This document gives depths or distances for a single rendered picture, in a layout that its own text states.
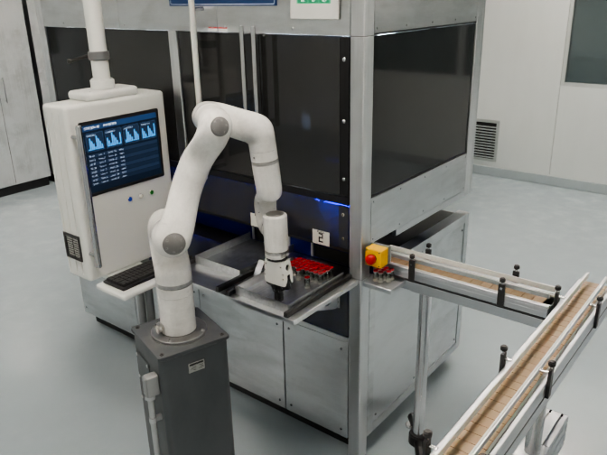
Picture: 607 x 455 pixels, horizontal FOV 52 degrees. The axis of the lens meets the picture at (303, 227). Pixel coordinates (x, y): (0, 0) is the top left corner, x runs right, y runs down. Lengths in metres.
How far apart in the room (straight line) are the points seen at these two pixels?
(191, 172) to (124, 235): 0.95
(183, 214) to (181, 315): 0.36
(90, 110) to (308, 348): 1.35
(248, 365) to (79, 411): 0.90
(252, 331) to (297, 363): 0.28
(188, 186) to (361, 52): 0.76
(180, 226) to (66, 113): 0.84
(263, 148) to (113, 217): 1.00
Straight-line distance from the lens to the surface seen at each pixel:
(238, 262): 2.67
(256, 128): 2.01
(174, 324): 2.16
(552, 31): 6.80
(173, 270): 2.08
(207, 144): 1.93
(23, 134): 7.23
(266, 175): 2.05
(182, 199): 1.99
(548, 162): 6.97
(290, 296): 2.36
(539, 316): 2.32
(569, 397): 3.54
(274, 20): 2.48
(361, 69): 2.25
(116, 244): 2.86
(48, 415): 3.49
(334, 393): 2.84
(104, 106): 2.72
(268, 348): 2.99
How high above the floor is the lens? 1.95
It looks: 21 degrees down
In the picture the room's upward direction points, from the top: 1 degrees counter-clockwise
